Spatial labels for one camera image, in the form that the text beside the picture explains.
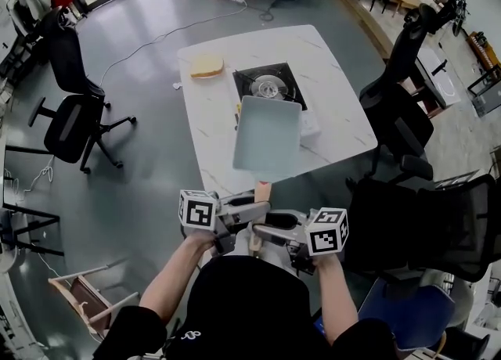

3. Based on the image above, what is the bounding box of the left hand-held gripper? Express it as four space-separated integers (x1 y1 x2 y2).
178 189 272 257

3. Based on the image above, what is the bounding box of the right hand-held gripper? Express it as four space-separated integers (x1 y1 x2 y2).
252 207 349 275

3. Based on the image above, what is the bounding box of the pale blue rectangular pan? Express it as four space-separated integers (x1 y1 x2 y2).
232 95 303 260

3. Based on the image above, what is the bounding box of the white portable gas stove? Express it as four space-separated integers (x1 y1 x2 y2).
232 61 323 148

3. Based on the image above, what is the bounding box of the person's left forearm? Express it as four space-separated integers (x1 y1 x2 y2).
139 229 216 326

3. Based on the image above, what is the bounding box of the person's right forearm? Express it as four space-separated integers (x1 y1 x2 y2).
312 252 359 346

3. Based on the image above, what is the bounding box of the person's black shirt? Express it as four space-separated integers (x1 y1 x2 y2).
92 254 396 360

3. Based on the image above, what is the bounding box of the slice of bread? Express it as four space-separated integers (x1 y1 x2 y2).
189 54 225 80

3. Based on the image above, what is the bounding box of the black mesh office chair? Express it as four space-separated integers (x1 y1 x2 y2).
344 173 501 283

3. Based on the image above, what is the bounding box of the blue fabric chair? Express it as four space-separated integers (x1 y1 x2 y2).
358 275 457 351

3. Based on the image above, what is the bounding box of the black high-back office chair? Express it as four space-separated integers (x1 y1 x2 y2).
358 4 449 185

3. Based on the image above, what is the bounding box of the wooden chair with brown seat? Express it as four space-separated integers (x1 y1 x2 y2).
47 264 141 338

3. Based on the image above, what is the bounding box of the black padded office chair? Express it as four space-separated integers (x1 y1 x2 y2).
27 9 137 175

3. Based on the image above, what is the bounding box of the white low cabinet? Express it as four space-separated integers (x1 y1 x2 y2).
414 45 461 109

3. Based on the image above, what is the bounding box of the orange wooden shelf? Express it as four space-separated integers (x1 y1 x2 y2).
467 31 501 72

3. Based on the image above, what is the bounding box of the long white floor cable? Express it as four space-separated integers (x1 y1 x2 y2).
99 4 247 88

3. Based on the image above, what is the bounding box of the black floor cable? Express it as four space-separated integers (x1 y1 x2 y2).
246 0 276 22

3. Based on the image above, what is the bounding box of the tangled white cable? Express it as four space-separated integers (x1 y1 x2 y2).
15 154 56 203

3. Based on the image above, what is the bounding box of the black metal frame stand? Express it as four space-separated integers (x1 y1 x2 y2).
0 201 66 257

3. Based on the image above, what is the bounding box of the black frame cart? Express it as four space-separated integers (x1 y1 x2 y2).
467 64 501 119

